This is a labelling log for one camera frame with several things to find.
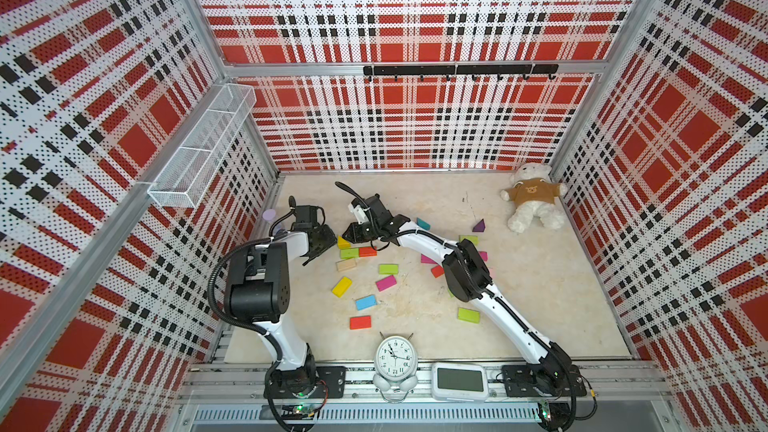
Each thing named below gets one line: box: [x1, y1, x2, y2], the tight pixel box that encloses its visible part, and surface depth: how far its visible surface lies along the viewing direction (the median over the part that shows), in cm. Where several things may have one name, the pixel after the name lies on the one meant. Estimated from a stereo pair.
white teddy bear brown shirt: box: [500, 163, 568, 234], surface depth 106 cm
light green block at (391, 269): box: [379, 264, 399, 276], surface depth 95 cm
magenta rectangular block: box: [375, 275, 397, 292], surface depth 93 cm
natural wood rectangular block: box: [335, 258, 357, 272], surface depth 97 cm
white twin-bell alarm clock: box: [373, 331, 419, 403], surface depth 75 cm
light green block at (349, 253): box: [341, 248, 359, 259], surface depth 99 cm
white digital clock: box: [431, 362, 490, 401], surface depth 72 cm
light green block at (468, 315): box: [457, 308, 480, 324], surface depth 86 cm
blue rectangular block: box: [355, 294, 376, 311], surface depth 89 cm
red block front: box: [349, 316, 372, 330], surface depth 86 cm
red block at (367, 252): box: [359, 247, 377, 257], surface depth 98 cm
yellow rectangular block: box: [332, 276, 353, 298], surface depth 92 cm
